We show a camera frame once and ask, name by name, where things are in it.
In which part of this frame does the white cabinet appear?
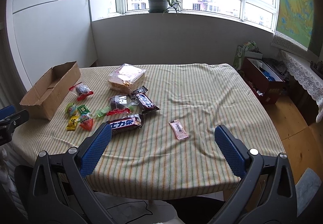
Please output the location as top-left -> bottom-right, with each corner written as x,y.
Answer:
5,0 -> 98,91

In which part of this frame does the pink small snack packet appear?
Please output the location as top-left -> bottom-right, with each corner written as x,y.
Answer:
169,120 -> 189,140

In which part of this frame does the dark red storage box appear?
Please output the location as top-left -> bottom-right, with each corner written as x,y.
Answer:
241,58 -> 285,104

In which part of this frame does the green jelly cup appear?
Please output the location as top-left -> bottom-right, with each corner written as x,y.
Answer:
65,102 -> 77,117

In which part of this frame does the bagged sliced bread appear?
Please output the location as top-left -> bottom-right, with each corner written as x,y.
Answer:
107,64 -> 146,94

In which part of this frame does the landscape wall painting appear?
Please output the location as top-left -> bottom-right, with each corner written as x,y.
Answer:
276,0 -> 322,57

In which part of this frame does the brown cardboard box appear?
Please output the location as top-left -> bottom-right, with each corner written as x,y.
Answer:
20,61 -> 81,121

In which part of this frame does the black cable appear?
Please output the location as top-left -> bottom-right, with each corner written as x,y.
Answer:
106,199 -> 154,217

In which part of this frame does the yellow candy packet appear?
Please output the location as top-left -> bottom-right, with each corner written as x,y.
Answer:
66,116 -> 79,131

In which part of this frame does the green carton box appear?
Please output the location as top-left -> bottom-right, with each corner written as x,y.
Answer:
233,41 -> 263,70

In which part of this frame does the white lace cloth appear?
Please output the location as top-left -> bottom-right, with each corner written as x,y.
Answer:
279,50 -> 322,123

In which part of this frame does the green clear-wrapped candy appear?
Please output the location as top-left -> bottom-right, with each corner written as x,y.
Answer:
96,104 -> 134,118

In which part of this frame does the Snickers bar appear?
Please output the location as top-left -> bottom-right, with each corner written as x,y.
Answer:
107,114 -> 145,134
130,86 -> 160,114

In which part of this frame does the striped yellow tablecloth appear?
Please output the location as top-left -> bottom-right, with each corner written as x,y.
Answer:
11,63 -> 286,201

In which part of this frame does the dark cake red-sealed bag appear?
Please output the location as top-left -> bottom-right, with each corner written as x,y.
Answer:
69,82 -> 94,101
106,95 -> 131,116

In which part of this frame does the green square candy packet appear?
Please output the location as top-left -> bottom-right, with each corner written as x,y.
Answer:
77,104 -> 90,115

